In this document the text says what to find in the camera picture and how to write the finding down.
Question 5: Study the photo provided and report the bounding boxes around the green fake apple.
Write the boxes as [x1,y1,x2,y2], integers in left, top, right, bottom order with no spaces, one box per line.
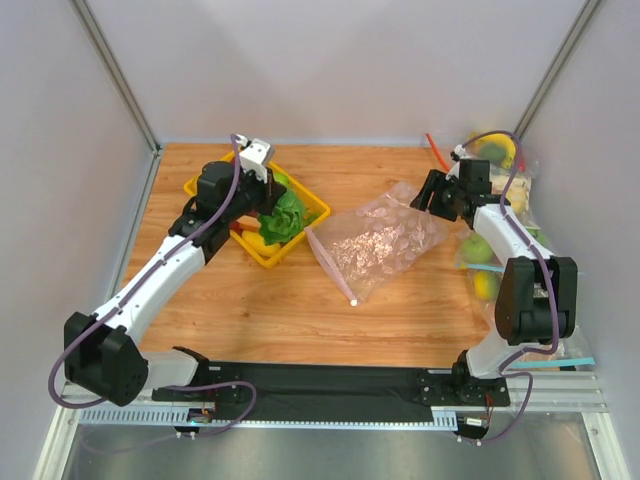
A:
[273,172,290,188]

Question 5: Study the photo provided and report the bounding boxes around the fake green cabbage leaf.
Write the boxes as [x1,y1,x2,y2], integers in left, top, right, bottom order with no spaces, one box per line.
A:
[258,189,307,244]

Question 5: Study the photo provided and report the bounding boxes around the clear zip top bag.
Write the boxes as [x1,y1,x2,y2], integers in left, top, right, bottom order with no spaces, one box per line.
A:
[305,182,449,305]

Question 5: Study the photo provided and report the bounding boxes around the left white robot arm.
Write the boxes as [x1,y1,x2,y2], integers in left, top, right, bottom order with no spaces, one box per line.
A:
[56,160,286,406]

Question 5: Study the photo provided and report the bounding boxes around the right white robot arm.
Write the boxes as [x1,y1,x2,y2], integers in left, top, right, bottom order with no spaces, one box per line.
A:
[411,158,578,399]

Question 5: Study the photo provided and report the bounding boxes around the yellow fake mango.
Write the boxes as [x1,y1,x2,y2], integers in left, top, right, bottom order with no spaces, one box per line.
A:
[241,230,281,258]

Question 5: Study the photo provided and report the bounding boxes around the bag with mixed food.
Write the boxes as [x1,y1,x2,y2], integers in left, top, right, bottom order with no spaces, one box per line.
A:
[490,162,539,229]

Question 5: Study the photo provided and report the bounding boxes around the bag with yellow-green fruit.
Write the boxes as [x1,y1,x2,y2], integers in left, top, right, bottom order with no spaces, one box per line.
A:
[453,227,551,306]

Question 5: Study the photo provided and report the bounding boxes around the fake yellow banana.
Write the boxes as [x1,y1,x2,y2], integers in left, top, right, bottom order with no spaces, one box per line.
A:
[466,133,516,170]

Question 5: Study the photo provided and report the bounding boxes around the blue-zip clear bag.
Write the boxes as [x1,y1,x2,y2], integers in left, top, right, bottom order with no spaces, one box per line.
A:
[510,326,596,370]

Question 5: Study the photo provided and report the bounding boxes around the yellow plastic tray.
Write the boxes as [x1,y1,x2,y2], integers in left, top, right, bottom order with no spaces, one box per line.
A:
[169,152,330,269]

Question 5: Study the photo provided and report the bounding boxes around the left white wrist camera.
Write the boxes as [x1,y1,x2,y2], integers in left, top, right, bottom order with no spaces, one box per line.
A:
[236,135,275,183]

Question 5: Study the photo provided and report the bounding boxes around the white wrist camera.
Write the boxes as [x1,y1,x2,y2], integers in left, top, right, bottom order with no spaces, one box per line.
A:
[447,144,466,178]
[236,135,275,183]

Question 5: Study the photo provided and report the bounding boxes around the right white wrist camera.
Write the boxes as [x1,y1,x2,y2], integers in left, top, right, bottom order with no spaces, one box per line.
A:
[447,144,466,178]

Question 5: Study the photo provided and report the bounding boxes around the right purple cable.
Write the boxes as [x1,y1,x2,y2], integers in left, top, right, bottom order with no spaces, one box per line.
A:
[452,130,560,446]

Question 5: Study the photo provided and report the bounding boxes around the purple cable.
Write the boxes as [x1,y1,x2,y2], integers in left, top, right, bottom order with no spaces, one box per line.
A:
[47,133,259,441]
[452,130,560,446]

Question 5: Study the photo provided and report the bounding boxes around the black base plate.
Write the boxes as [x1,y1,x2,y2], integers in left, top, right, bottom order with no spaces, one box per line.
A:
[149,357,511,426]

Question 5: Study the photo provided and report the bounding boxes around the aluminium frame rail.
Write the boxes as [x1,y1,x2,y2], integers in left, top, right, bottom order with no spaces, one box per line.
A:
[35,359,629,479]

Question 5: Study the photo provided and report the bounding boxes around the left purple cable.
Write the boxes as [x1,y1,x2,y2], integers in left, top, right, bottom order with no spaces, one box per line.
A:
[47,133,259,441]

